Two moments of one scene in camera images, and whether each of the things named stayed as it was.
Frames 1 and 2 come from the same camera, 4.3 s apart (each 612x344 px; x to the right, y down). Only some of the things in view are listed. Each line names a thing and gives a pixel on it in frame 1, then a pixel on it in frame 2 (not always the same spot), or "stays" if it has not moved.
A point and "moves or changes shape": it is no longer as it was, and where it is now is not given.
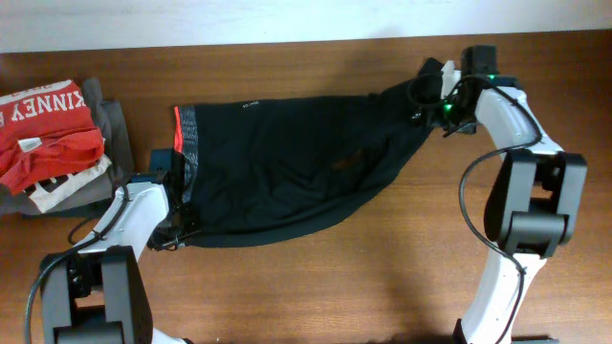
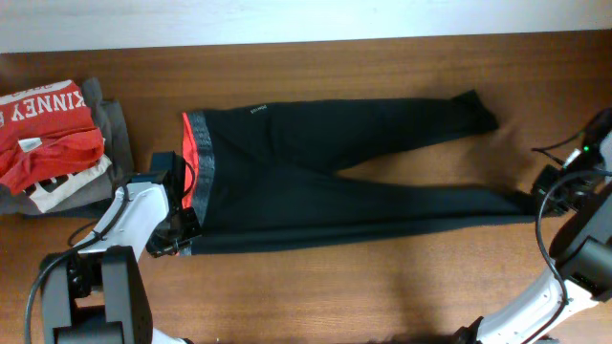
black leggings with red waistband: (260, 169) moves or changes shape
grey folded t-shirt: (88, 187) stays
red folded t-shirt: (45, 129) stays
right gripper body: (449, 116) → (572, 194)
